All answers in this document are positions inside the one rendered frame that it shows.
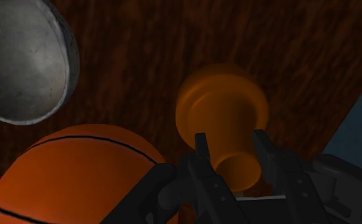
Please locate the grey metal bowl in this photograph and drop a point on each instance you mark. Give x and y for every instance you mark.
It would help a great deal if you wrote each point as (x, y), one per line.
(19, 62)

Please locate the orange basketball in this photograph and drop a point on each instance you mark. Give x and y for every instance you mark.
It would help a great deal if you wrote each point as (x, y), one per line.
(75, 176)

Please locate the orange vase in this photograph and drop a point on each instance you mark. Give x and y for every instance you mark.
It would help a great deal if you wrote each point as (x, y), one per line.
(221, 124)

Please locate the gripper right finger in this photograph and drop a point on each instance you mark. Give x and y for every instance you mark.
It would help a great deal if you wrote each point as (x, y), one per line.
(295, 183)

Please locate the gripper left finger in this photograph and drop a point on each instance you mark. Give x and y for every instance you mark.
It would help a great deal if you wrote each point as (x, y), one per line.
(205, 183)

